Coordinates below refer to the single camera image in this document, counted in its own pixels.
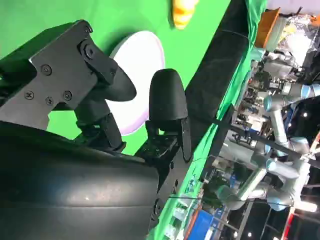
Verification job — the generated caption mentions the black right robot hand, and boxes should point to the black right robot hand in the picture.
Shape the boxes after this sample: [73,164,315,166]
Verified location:
[0,19,192,240]

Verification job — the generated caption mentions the orange and white toy bread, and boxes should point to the orange and white toy bread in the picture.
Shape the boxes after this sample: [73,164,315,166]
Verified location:
[171,0,200,30]

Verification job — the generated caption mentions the lilac plate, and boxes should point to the lilac plate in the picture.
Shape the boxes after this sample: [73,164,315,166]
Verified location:
[111,31,166,136]

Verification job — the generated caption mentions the green table cloth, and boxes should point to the green table cloth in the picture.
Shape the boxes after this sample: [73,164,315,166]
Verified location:
[0,0,268,240]

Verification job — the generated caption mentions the black cloth backdrop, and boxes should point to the black cloth backdrop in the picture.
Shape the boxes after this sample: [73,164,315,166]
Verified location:
[184,0,252,125]

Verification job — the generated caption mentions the orange box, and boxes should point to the orange box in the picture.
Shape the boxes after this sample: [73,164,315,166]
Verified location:
[254,8,282,48]

